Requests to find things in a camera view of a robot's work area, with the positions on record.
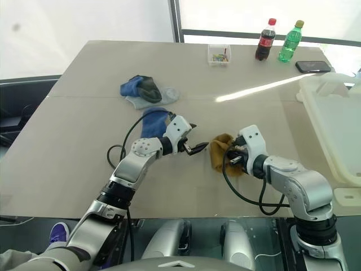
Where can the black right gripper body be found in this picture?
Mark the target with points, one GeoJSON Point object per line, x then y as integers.
{"type": "Point", "coordinates": [242, 158]}

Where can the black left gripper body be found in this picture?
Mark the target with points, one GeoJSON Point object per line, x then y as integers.
{"type": "Point", "coordinates": [186, 146]}

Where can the mustard yellow sock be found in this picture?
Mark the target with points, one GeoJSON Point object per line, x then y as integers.
{"type": "Point", "coordinates": [217, 152]}

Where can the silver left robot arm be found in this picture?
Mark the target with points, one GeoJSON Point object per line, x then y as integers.
{"type": "Point", "coordinates": [132, 169]}

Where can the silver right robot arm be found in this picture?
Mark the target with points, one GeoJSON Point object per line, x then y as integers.
{"type": "Point", "coordinates": [304, 180]}

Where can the blue sock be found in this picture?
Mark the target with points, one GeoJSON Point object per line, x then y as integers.
{"type": "Point", "coordinates": [152, 124]}
{"type": "Point", "coordinates": [128, 88]}

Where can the dark grey sock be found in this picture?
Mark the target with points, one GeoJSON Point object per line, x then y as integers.
{"type": "Point", "coordinates": [149, 90]}

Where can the light grey sock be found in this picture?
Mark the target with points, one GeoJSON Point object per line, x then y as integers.
{"type": "Point", "coordinates": [138, 103]}

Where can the white plastic basket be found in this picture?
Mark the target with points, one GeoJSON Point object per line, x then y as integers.
{"type": "Point", "coordinates": [321, 118]}

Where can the small clear plastic box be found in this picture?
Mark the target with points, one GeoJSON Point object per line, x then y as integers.
{"type": "Point", "coordinates": [213, 63]}

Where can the colourful small clips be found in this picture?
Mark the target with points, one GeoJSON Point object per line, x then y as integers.
{"type": "Point", "coordinates": [220, 57]}

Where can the silver right robot leg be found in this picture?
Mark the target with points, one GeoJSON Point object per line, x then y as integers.
{"type": "Point", "coordinates": [237, 242]}

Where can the silver robot leg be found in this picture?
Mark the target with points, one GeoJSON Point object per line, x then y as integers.
{"type": "Point", "coordinates": [237, 242]}
{"type": "Point", "coordinates": [166, 240]}

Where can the silver left robot leg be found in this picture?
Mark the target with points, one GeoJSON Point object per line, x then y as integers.
{"type": "Point", "coordinates": [166, 240]}

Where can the cola bottle with red cap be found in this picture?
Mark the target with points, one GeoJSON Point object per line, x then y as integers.
{"type": "Point", "coordinates": [263, 42]}

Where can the black smartphone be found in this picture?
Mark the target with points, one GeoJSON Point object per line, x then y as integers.
{"type": "Point", "coordinates": [312, 66]}

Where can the green bottle with yellow cap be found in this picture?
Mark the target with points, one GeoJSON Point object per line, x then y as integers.
{"type": "Point", "coordinates": [289, 45]}

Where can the white plastic part with slot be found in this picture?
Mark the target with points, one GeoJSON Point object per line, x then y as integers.
{"type": "Point", "coordinates": [342, 199]}

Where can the grey robot torso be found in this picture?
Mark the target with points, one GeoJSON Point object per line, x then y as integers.
{"type": "Point", "coordinates": [158, 264]}

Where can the purple shoe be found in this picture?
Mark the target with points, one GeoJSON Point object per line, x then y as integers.
{"type": "Point", "coordinates": [59, 233]}

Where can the black chair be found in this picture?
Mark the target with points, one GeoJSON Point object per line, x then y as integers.
{"type": "Point", "coordinates": [22, 96]}

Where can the grey trouser leg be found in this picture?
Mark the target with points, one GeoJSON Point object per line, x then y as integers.
{"type": "Point", "coordinates": [14, 261]}

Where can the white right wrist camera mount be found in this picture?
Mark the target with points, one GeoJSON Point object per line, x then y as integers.
{"type": "Point", "coordinates": [253, 141]}

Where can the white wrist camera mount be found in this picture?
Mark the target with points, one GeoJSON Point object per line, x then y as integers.
{"type": "Point", "coordinates": [253, 141]}
{"type": "Point", "coordinates": [177, 128]}

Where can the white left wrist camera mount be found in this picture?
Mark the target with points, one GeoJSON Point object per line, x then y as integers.
{"type": "Point", "coordinates": [177, 128]}

